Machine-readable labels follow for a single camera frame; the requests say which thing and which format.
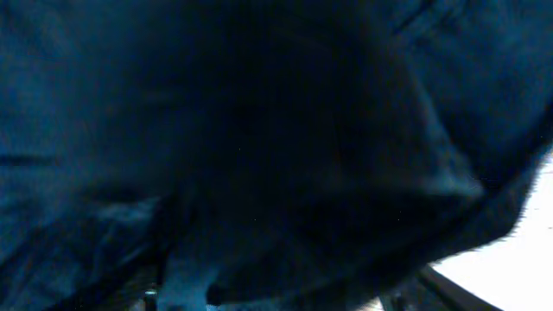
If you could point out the navy blue shorts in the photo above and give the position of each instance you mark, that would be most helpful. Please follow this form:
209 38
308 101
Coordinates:
302 155

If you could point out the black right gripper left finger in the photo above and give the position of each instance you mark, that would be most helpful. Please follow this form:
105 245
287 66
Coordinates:
143 288

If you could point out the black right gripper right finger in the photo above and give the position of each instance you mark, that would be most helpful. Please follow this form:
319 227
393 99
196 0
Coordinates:
430 290

